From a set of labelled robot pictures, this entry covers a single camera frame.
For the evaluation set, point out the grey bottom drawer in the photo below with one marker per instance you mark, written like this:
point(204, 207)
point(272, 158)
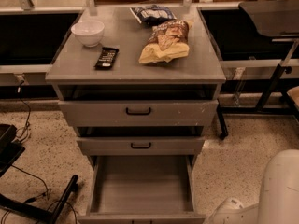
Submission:
point(142, 190)

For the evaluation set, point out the grey drawer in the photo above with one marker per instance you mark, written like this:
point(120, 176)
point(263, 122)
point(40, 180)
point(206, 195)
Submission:
point(97, 146)
point(142, 190)
point(138, 113)

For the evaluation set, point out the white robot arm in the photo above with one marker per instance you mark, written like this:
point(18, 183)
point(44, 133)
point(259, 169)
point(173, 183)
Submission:
point(278, 199)

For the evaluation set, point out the grey top drawer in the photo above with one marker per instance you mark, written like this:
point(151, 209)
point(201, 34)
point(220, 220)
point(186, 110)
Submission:
point(138, 113)

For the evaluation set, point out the grey drawer cabinet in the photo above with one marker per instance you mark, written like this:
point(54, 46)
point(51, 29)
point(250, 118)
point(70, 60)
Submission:
point(197, 77)

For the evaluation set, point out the grey middle drawer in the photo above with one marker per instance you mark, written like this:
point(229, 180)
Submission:
point(97, 146)

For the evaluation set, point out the black candy bar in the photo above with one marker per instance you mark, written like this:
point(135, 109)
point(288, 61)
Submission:
point(107, 58)

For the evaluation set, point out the yellow brown chip bag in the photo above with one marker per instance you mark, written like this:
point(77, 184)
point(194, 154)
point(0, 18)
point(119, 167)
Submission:
point(167, 42)

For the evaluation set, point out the blue chip bag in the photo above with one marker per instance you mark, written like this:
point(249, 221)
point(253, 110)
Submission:
point(152, 14)

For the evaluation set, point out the white bowl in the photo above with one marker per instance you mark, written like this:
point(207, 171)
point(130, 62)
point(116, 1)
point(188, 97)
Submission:
point(88, 33)

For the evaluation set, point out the black stand base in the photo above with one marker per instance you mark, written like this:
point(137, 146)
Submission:
point(25, 189)

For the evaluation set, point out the black side table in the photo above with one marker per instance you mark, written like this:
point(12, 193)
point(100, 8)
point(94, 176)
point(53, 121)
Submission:
point(279, 21)

